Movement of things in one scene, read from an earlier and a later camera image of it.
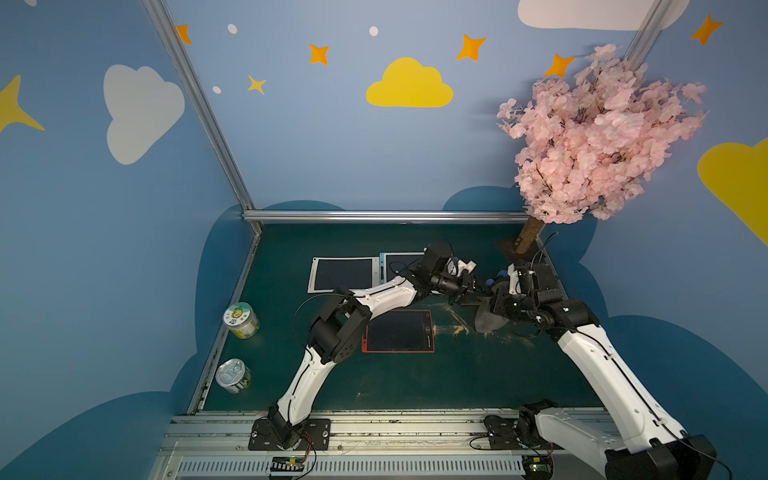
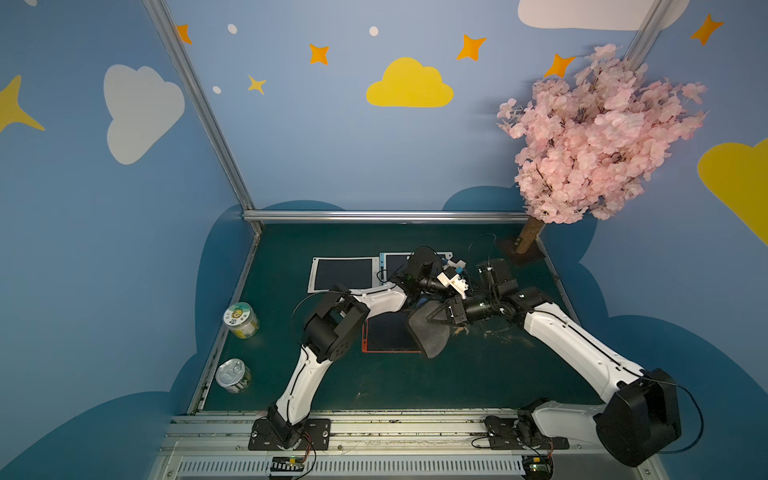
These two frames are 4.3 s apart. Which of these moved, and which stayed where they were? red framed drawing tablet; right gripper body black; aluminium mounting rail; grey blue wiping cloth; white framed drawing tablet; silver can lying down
Moved: right gripper body black; grey blue wiping cloth
Stayed: silver can lying down; white framed drawing tablet; aluminium mounting rail; red framed drawing tablet
